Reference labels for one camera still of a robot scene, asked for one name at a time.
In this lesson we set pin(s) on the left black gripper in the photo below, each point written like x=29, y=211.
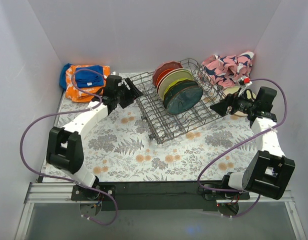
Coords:
x=126, y=92

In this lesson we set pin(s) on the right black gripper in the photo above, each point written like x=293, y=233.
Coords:
x=232, y=104

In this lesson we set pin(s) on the cream green plate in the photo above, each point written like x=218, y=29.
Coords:
x=247, y=97

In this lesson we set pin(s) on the orange plate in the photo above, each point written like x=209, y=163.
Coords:
x=164, y=73

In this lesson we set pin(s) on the dark teal plate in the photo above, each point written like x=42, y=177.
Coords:
x=184, y=100
x=178, y=87

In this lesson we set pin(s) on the pink and green branch plate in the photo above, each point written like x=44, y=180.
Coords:
x=183, y=74

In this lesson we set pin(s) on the green polka dot scalloped plate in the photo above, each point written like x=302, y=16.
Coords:
x=173, y=83

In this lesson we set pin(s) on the grey wire dish rack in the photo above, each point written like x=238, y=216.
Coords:
x=164, y=126

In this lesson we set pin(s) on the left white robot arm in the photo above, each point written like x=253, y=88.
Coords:
x=65, y=148

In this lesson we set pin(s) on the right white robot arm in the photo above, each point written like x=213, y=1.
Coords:
x=270, y=170

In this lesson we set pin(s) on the pink navy floral cloth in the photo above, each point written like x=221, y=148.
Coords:
x=226, y=71

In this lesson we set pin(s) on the blue folded towel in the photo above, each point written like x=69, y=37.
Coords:
x=91, y=76

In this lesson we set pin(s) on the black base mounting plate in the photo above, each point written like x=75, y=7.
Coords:
x=162, y=195

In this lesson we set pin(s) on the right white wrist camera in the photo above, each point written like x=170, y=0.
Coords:
x=245, y=83

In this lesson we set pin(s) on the aluminium frame rail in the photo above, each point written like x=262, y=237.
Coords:
x=61, y=193

